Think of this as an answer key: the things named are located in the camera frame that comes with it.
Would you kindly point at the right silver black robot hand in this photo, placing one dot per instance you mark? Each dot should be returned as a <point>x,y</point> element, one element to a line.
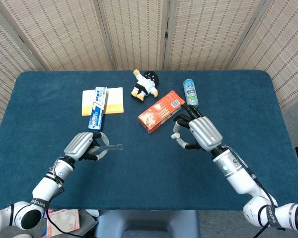
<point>204,131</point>

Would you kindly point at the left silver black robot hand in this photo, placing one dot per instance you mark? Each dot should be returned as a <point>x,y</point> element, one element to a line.
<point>79,145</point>

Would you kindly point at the white rubber stopper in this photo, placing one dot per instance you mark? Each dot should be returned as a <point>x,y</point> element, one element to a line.
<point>175,136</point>

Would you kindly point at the clear glass test tube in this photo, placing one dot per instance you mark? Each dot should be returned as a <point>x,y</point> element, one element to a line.
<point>115,147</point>

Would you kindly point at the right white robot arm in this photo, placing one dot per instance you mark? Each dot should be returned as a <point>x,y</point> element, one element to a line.
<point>238,178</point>

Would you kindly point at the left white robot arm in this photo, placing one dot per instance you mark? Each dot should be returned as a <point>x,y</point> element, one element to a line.
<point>47,188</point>

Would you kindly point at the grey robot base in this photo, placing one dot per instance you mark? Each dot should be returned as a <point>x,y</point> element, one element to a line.
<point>146,223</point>

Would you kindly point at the blue white toothpaste box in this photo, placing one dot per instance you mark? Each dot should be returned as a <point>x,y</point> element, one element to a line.
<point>97,114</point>

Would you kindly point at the light blue drink can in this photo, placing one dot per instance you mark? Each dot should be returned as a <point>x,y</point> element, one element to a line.
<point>190,93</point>

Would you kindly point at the orange cardboard box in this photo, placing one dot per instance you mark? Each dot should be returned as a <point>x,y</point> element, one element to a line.
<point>159,112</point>

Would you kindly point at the yellow white notepad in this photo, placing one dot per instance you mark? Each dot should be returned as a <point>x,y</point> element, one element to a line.
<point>116,99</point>

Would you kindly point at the blue table cloth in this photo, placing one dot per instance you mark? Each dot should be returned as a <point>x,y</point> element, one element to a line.
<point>149,178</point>

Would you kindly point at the black white plush doll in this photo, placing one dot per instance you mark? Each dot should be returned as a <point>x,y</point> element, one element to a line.
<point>145,85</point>

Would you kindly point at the red white paper booklet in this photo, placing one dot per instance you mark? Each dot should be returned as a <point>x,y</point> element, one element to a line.
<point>64,220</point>

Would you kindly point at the dark grey bag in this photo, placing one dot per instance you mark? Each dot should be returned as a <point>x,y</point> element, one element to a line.
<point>88,225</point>

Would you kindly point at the woven bamboo screen panel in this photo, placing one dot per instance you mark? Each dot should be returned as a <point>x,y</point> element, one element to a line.
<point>5,62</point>
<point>208,32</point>
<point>136,29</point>
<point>283,49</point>
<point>64,29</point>

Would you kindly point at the black screen hinge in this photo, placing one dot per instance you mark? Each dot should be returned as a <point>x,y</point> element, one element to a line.
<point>166,35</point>

